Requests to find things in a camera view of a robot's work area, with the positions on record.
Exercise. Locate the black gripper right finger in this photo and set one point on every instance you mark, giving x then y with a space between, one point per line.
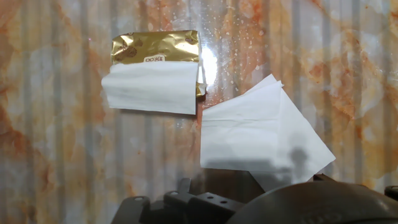
392 192

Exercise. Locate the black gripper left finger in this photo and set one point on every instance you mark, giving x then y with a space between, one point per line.
199 208

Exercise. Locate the orange marble pattern mat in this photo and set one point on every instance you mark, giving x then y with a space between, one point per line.
62 124

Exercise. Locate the small cardboard box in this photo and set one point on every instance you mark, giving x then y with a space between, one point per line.
155 46

